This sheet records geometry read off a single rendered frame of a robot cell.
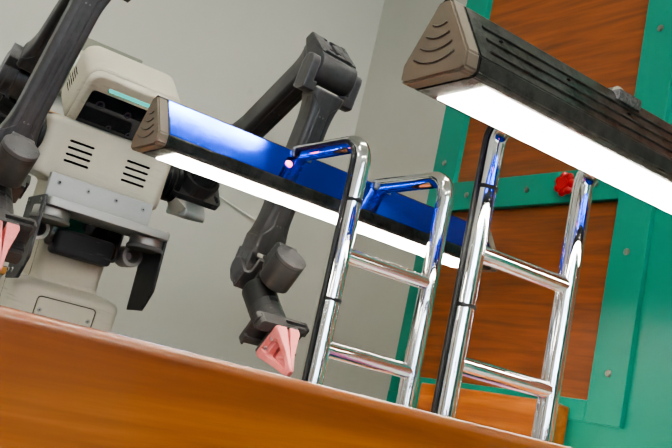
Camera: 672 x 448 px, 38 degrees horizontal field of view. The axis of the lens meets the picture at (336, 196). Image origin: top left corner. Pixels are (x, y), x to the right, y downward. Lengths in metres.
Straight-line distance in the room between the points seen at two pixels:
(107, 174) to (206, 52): 1.82
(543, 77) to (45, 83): 0.92
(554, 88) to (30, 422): 0.65
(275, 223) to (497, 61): 0.95
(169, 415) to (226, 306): 3.44
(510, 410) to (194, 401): 1.36
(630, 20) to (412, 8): 2.35
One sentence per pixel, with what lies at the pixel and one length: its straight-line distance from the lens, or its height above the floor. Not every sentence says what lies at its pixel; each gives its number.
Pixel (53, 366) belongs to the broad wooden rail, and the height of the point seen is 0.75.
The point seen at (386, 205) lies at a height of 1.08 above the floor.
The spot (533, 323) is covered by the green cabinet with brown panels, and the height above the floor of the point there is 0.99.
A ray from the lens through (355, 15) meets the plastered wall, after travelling 4.20.
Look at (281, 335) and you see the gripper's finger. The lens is 1.55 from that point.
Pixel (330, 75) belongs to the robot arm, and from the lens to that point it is 1.73.
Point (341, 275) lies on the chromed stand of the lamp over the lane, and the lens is 1.21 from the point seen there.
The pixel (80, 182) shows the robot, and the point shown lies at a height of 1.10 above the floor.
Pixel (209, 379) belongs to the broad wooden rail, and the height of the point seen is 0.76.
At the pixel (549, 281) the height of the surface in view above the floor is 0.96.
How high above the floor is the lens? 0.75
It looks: 13 degrees up
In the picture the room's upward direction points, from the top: 13 degrees clockwise
